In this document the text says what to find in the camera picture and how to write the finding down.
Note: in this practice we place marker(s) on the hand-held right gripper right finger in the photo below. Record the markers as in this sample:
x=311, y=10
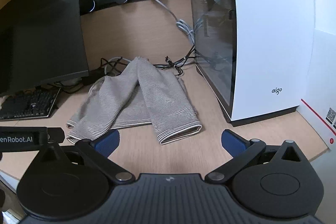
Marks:
x=232, y=143

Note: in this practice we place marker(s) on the white cardboard box red label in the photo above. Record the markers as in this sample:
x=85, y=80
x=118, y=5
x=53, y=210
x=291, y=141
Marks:
x=320, y=82

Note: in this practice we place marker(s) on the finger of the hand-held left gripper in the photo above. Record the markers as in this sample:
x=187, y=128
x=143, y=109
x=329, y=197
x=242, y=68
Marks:
x=56, y=135

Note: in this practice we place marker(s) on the striped grey clothes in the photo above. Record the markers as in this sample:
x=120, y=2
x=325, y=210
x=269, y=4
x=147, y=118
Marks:
x=147, y=98

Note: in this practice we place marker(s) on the black keyboard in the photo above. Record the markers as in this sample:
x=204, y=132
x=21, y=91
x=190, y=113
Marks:
x=29, y=106

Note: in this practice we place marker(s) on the white computer case glass panel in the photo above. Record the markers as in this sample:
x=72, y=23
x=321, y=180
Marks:
x=262, y=29

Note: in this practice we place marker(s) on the black computer monitor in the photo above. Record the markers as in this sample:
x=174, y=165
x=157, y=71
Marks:
x=39, y=29

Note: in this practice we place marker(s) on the black power adapter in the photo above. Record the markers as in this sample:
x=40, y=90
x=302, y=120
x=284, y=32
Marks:
x=90, y=79

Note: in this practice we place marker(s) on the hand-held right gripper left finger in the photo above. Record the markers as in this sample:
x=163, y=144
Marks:
x=106, y=144

